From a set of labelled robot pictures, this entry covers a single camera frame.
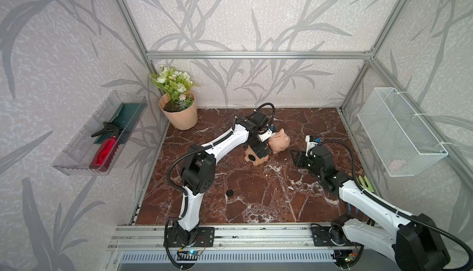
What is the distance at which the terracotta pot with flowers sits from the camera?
3.09 ft

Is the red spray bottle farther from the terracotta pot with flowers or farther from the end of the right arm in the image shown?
the end of the right arm

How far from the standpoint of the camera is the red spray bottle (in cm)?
57

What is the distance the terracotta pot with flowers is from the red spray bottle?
33 centimetres
